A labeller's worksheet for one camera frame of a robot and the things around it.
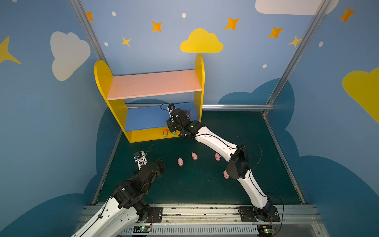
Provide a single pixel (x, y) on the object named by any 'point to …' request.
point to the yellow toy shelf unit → (141, 122)
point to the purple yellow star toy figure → (187, 113)
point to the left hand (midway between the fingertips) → (160, 163)
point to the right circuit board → (265, 230)
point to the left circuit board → (141, 229)
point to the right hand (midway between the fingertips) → (172, 117)
